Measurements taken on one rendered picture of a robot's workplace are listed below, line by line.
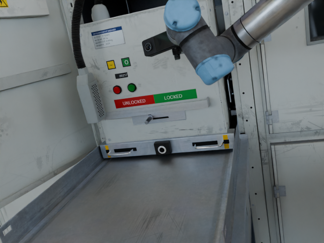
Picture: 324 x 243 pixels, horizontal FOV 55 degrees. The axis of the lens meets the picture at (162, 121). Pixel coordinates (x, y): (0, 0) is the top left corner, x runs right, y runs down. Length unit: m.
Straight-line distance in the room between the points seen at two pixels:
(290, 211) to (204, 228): 0.68
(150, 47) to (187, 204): 0.44
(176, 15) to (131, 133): 0.68
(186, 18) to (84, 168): 0.74
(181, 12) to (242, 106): 0.66
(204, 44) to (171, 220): 0.44
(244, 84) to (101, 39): 0.55
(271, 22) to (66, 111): 0.89
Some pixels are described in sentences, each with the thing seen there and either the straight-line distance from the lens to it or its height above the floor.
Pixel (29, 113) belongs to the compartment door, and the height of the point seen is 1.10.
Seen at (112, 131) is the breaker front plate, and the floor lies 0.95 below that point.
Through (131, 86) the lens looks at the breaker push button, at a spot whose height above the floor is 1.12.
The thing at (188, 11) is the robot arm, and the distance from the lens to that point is 0.66.
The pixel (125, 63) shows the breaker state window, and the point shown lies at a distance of 1.16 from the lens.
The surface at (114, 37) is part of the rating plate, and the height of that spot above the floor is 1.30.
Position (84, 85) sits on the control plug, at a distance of 1.12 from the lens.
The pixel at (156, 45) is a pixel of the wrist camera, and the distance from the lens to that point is 0.86.
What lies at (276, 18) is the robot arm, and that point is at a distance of 0.75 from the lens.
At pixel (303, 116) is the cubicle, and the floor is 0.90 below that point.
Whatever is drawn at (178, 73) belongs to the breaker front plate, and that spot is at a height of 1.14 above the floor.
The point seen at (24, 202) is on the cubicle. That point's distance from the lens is 1.83.
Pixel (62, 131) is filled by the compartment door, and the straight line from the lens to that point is 1.33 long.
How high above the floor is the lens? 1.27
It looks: 15 degrees down
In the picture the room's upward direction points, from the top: 11 degrees counter-clockwise
